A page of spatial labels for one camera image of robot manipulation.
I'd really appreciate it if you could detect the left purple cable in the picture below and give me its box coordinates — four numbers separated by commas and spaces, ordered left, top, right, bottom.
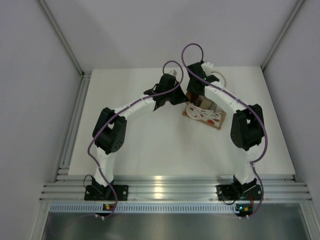
87, 60, 185, 220

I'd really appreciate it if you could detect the right aluminium frame post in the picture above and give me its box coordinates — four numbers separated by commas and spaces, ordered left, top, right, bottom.
260, 0, 308, 72

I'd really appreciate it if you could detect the slotted cable duct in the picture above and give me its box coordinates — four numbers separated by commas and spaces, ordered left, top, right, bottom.
49, 202, 253, 214

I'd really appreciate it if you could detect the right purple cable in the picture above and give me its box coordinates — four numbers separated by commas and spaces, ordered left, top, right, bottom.
180, 43, 269, 218

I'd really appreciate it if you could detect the purple cable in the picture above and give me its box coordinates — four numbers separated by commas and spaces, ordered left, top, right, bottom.
180, 43, 269, 218
87, 60, 185, 220

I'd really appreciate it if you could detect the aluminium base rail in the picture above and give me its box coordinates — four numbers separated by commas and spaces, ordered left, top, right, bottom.
39, 175, 312, 203

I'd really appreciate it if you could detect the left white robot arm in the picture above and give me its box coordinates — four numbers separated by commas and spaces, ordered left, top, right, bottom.
84, 70, 188, 202

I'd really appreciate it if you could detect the watermelon print canvas bag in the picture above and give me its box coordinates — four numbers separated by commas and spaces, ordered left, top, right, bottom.
182, 91, 226, 130

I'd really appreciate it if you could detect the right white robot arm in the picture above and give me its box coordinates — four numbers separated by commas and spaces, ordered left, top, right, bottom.
186, 61, 268, 203

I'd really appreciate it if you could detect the left black mount plate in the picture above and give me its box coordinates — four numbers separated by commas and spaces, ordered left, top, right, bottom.
84, 185, 129, 201

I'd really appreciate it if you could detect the aluminium frame post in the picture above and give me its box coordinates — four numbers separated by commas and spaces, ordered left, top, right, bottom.
37, 0, 86, 76
260, 0, 308, 72

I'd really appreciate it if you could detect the left aluminium frame post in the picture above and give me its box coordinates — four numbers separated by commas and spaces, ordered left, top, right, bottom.
37, 0, 86, 76

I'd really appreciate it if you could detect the clear bottle dark cap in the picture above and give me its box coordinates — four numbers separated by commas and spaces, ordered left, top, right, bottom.
198, 96, 213, 110

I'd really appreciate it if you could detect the right black mount plate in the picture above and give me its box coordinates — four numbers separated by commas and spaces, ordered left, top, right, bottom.
216, 182, 262, 201

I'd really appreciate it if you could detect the black mount plate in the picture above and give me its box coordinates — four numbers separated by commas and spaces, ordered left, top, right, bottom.
84, 185, 129, 201
216, 182, 262, 201

